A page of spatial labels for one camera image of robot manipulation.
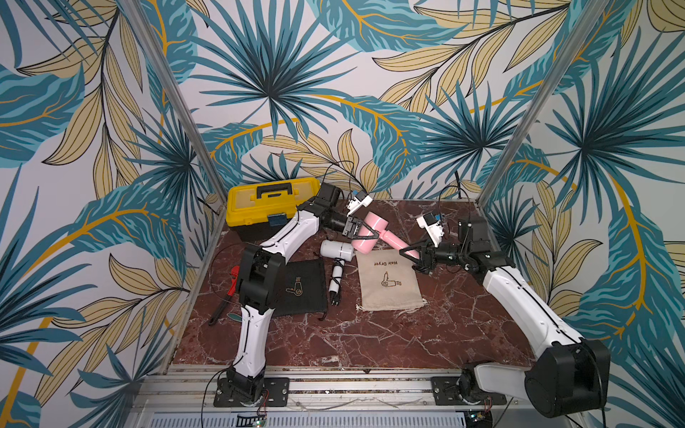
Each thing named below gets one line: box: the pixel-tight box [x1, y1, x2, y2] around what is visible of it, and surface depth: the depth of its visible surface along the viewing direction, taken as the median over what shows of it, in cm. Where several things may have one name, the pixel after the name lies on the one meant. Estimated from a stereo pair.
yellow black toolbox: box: [224, 177, 322, 242], surface depth 97 cm
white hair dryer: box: [320, 239, 356, 307], surface depth 97 cm
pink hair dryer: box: [350, 211, 417, 262], surface depth 78 cm
